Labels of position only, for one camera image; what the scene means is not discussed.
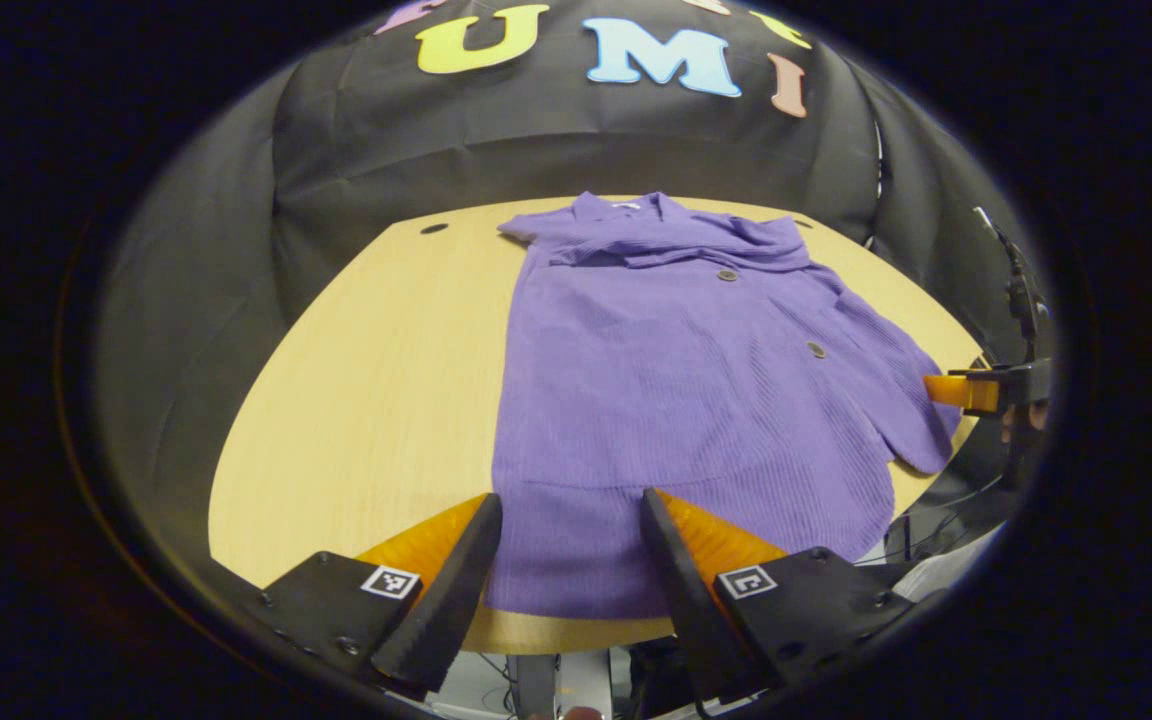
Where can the large black table grommet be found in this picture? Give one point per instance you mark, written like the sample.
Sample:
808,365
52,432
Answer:
434,228

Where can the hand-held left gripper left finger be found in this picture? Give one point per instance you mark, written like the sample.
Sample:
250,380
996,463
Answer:
451,590

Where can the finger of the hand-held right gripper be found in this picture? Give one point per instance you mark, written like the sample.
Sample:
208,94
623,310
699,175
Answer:
961,390

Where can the purple knit shirt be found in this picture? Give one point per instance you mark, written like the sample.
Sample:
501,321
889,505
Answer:
656,400

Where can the grey table leg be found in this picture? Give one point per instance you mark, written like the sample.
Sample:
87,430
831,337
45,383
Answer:
536,688

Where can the black backdrop cloth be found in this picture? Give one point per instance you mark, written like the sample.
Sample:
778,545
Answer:
386,140

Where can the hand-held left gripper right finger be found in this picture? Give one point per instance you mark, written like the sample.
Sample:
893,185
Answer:
686,600

